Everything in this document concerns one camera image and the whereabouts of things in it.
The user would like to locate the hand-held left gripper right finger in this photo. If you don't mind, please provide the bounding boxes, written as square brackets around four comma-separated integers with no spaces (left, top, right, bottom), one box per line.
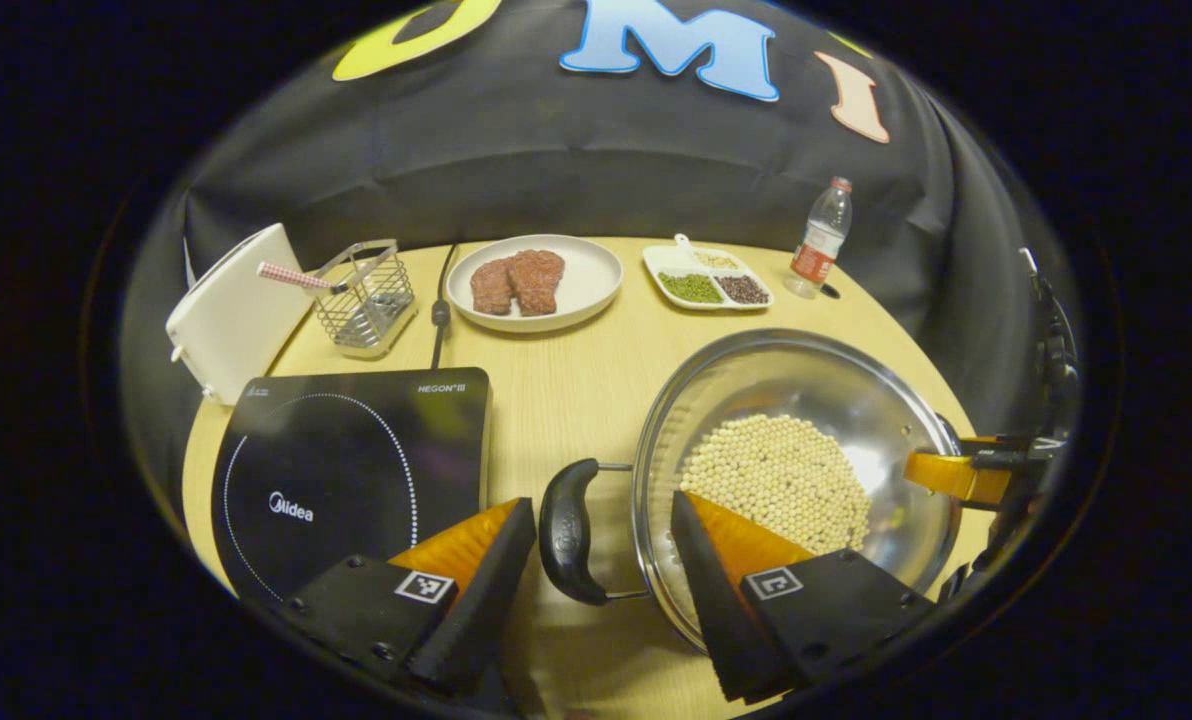
[669,490,937,704]

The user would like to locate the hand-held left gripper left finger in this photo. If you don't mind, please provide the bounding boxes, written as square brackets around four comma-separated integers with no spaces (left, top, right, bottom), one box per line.
[276,497,537,701]

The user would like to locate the stainless steel pot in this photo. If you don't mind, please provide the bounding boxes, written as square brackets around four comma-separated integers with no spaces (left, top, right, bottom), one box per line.
[539,328,965,656]

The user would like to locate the black induction cooktop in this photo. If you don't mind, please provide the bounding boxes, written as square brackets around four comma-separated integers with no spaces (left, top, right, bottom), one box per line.
[211,367,494,607]

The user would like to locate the pile of soybeans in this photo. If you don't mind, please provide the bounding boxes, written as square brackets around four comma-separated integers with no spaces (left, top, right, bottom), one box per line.
[678,413,872,557]

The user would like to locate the clear plastic water bottle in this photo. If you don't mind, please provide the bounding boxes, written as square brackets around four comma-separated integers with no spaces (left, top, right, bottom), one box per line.
[784,177,854,300]

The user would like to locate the brown meat slice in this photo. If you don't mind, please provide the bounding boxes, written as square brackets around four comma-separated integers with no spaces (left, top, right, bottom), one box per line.
[470,258,516,317]
[508,249,567,318]

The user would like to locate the green mung beans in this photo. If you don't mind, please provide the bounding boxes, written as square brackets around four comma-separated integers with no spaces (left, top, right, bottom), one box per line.
[659,272,725,305]

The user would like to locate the round white plate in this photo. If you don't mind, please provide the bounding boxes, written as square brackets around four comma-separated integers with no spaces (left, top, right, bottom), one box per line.
[445,234,624,334]

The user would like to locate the white divided dish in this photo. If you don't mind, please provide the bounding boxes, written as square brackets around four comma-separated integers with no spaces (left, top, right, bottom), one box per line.
[642,234,775,312]

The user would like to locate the white toaster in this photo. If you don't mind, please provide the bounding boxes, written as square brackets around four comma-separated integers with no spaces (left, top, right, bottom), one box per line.
[165,223,315,406]

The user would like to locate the black power cable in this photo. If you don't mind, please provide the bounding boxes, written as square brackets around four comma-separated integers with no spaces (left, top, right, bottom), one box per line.
[429,243,460,369]

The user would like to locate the wire mesh basket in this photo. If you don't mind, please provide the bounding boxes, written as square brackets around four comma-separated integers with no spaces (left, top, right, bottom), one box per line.
[258,238,419,361]

